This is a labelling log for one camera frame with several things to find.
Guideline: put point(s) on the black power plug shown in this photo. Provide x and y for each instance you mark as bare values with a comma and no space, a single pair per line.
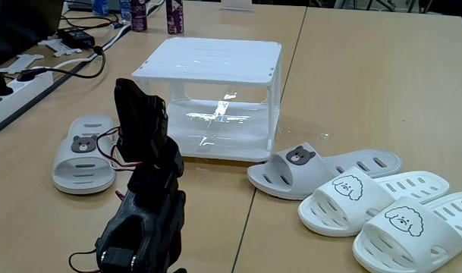
1,89

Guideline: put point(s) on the purple drink can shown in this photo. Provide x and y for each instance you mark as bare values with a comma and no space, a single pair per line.
175,19
138,17

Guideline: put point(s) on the blue drink can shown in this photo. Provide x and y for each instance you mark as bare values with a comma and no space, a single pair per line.
99,7
125,9

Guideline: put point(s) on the black laptop screen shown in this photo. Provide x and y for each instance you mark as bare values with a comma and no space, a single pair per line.
26,26

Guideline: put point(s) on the clear tape strip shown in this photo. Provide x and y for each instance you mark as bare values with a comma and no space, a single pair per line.
323,136

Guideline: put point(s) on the white flat plastic part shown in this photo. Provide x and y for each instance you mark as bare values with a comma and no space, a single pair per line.
20,62
60,47

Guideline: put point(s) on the grey bear slipper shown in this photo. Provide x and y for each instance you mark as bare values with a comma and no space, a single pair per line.
82,170
299,174

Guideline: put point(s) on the white power strip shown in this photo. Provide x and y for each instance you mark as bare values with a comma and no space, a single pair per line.
14,100

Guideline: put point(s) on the white two-tier shoe rack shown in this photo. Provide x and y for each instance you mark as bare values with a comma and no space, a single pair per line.
215,60

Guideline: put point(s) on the white dog slipper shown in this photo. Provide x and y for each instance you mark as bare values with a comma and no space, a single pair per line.
401,242
340,204

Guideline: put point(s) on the black power adapter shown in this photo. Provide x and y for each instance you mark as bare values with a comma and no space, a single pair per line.
77,38

